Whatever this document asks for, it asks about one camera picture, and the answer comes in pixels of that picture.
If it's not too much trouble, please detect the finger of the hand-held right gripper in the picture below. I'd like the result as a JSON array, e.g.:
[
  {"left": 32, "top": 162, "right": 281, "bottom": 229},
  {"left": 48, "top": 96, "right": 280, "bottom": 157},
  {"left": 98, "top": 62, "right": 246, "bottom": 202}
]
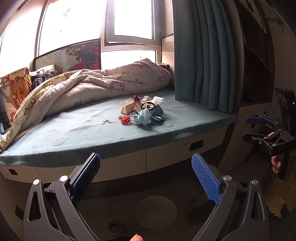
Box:
[
  {"left": 243, "top": 132, "right": 276, "bottom": 149},
  {"left": 245, "top": 115, "right": 281, "bottom": 131}
]

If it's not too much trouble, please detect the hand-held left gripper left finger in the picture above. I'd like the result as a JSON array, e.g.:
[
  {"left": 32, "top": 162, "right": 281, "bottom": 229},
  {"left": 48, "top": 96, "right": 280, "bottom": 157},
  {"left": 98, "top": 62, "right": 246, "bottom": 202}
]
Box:
[{"left": 23, "top": 152, "right": 101, "bottom": 241}]

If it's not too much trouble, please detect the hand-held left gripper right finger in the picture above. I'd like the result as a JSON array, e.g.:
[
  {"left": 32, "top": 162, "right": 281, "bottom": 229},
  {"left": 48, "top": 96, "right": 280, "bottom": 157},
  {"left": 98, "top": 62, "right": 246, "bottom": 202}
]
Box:
[{"left": 191, "top": 152, "right": 270, "bottom": 241}]

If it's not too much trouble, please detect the white cardboard packaging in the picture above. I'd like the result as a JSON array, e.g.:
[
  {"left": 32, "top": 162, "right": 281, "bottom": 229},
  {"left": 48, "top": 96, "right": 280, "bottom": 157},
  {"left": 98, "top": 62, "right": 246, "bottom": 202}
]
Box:
[{"left": 120, "top": 97, "right": 137, "bottom": 114}]

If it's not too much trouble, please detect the person's right hand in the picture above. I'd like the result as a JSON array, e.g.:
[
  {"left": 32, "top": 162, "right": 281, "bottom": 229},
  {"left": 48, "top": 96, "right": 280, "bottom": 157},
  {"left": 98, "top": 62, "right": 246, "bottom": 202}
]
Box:
[{"left": 268, "top": 132, "right": 282, "bottom": 174}]

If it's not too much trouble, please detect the dark shoe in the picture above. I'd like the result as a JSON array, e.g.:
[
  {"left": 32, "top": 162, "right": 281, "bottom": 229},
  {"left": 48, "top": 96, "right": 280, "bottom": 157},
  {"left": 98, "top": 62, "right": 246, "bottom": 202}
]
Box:
[{"left": 186, "top": 199, "right": 218, "bottom": 224}]

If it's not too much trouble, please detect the teal bed mat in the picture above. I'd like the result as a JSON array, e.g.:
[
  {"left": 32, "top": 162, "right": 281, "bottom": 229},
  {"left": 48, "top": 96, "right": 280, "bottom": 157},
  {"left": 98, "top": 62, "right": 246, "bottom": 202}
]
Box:
[{"left": 0, "top": 89, "right": 238, "bottom": 166}]

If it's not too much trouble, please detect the beige bed base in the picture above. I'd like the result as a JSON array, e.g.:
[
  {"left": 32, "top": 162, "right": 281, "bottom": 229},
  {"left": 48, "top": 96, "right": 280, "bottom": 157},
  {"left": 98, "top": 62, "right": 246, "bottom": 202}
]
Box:
[{"left": 0, "top": 130, "right": 229, "bottom": 223}]

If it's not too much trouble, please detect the dark wooden bookshelf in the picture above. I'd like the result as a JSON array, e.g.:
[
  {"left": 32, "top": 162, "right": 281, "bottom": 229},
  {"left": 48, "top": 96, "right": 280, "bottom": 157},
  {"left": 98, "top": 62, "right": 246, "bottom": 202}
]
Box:
[{"left": 236, "top": 0, "right": 278, "bottom": 107}]

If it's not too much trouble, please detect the yellow printed cloth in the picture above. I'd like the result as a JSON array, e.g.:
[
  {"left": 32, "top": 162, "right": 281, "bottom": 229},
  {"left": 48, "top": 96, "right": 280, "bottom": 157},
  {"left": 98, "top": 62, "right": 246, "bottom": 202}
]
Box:
[{"left": 266, "top": 183, "right": 289, "bottom": 209}]

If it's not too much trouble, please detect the grey sneaker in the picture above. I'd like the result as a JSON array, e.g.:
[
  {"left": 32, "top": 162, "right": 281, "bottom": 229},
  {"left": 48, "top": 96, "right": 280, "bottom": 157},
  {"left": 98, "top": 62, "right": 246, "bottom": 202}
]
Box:
[{"left": 108, "top": 222, "right": 130, "bottom": 240}]

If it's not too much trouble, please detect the blue face mask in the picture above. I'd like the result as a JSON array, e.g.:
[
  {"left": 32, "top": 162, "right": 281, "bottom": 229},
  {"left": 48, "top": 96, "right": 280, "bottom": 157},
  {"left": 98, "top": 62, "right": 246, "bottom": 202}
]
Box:
[
  {"left": 133, "top": 109, "right": 153, "bottom": 125},
  {"left": 150, "top": 105, "right": 166, "bottom": 121}
]

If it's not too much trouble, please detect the teal curtain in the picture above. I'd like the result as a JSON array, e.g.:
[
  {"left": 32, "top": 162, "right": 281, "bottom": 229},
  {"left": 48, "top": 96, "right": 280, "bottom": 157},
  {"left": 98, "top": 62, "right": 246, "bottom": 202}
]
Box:
[{"left": 172, "top": 0, "right": 243, "bottom": 114}]

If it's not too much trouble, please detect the printed pink quilt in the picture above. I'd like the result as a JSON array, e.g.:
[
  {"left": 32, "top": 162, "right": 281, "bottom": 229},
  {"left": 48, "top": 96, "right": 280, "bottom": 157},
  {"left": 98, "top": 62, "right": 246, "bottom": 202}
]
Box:
[{"left": 0, "top": 58, "right": 171, "bottom": 152}]

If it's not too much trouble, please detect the crumpled white tissue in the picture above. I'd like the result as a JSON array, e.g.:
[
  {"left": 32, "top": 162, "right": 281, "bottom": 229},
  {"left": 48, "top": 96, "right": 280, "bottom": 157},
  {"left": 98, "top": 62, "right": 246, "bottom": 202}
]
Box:
[{"left": 151, "top": 95, "right": 165, "bottom": 107}]

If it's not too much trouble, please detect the grey patterned cloth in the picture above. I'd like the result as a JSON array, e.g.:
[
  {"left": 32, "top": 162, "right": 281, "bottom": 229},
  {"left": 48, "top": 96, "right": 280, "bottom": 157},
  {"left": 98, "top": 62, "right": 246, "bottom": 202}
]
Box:
[{"left": 30, "top": 64, "right": 63, "bottom": 91}]

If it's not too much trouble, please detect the bear print pillow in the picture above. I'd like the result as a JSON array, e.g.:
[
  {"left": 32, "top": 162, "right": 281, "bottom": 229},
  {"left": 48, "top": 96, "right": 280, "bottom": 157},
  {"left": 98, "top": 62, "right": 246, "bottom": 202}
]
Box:
[{"left": 0, "top": 67, "right": 31, "bottom": 123}]

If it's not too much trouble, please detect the framed cartoon poster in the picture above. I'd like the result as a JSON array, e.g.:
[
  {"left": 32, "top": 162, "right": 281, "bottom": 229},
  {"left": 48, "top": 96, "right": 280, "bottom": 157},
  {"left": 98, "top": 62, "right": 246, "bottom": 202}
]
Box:
[{"left": 34, "top": 38, "right": 102, "bottom": 72}]

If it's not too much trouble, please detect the red string ornament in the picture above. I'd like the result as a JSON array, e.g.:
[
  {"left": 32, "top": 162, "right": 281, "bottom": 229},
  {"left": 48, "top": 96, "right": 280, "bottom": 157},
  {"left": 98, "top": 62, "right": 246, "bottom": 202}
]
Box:
[{"left": 118, "top": 115, "right": 144, "bottom": 127}]

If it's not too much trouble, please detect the black ring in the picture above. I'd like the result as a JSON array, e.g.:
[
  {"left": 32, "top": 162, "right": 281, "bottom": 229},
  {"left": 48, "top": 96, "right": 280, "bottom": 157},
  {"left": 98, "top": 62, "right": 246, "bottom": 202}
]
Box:
[{"left": 140, "top": 101, "right": 156, "bottom": 112}]

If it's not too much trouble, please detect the grey window frame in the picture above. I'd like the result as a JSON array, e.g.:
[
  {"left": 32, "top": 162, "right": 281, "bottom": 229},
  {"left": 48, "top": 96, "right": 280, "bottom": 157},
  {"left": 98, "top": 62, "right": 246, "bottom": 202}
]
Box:
[{"left": 37, "top": 0, "right": 162, "bottom": 70}]

